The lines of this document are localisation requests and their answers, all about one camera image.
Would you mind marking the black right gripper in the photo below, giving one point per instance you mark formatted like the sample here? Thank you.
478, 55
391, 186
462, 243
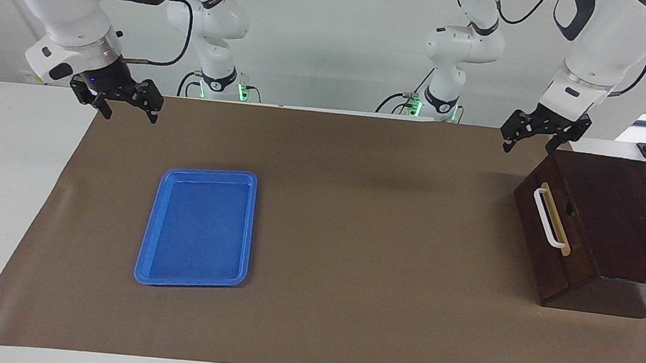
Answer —
109, 79

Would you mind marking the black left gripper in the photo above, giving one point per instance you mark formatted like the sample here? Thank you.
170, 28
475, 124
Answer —
551, 120

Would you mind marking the dark wooden drawer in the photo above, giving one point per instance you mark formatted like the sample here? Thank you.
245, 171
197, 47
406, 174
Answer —
540, 262

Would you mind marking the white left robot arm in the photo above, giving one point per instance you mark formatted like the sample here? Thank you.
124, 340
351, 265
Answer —
609, 43

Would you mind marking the dark wooden drawer cabinet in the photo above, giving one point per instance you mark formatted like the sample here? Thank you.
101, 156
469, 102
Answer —
633, 217

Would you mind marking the blue plastic tray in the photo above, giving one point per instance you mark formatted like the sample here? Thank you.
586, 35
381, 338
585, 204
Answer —
173, 262

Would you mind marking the brown paper table mat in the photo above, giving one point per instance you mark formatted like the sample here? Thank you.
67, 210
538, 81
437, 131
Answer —
350, 267

